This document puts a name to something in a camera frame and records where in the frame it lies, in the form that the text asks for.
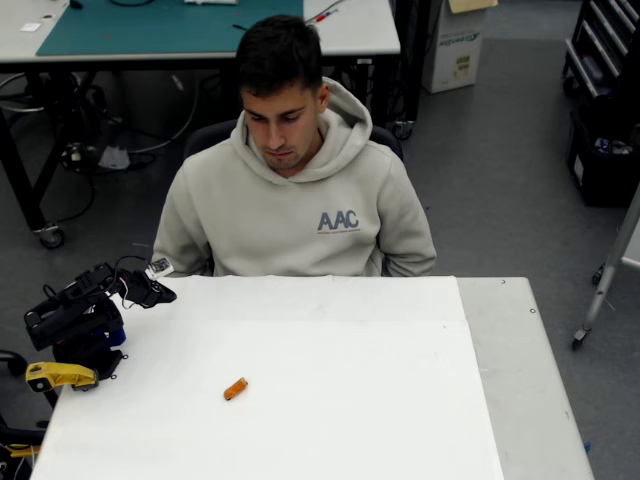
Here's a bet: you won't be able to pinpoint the small orange capsule object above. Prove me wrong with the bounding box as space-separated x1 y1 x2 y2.
223 377 250 402

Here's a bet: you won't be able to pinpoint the white rag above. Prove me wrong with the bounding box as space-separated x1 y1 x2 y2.
98 145 132 170

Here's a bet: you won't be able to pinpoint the man in beige hoodie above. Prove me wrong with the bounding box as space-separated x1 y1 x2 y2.
151 13 438 279

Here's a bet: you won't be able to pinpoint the black chair armrest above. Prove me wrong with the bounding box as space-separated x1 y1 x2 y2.
0 349 29 377

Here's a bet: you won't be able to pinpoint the black power adapter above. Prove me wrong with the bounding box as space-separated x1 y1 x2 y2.
62 142 99 174

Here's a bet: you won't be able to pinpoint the black office chair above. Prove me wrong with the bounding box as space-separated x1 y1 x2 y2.
182 118 405 278

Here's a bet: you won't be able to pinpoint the black yellow bar clamp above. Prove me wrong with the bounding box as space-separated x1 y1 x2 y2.
0 413 47 460

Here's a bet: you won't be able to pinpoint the green cutting mat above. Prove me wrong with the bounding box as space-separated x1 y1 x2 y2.
35 0 305 57

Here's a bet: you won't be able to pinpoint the white cardboard box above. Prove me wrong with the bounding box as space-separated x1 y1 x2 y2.
421 0 489 95

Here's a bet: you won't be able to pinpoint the grey metal stand with casters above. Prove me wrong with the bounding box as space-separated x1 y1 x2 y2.
572 182 640 351

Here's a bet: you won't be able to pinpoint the black storage bin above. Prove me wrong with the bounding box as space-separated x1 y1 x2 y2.
566 97 640 209

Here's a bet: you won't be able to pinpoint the black tool cart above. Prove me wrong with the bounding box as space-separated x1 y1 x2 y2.
562 0 640 99

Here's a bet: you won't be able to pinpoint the white wrist camera board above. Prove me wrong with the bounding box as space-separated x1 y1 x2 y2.
145 257 175 279

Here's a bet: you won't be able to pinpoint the black camera cable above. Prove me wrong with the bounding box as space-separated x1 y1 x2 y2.
113 255 154 281

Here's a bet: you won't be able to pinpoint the workbench with black frame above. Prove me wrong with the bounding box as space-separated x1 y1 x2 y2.
0 0 403 250

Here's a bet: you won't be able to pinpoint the red and blue wires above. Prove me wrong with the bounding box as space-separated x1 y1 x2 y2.
305 0 347 25

